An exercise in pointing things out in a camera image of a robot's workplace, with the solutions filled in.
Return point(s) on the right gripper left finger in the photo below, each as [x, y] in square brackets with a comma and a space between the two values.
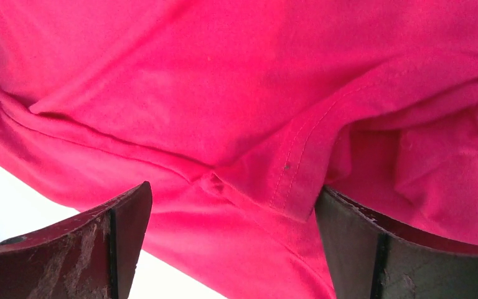
[93, 254]

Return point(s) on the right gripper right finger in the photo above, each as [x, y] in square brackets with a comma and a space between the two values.
[371, 255]

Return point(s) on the crimson red t-shirt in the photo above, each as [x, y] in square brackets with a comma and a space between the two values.
[238, 113]

